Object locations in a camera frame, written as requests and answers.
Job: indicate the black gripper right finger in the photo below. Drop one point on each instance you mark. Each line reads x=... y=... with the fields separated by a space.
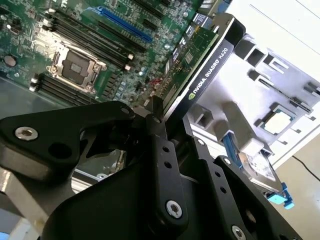
x=225 y=190

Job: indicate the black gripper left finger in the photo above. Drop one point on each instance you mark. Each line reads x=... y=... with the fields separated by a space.
x=50 y=125

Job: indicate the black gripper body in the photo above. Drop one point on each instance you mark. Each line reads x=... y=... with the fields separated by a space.
x=112 y=205

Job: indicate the green Nvidia graphics card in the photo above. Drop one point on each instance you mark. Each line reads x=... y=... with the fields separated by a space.
x=212 y=72

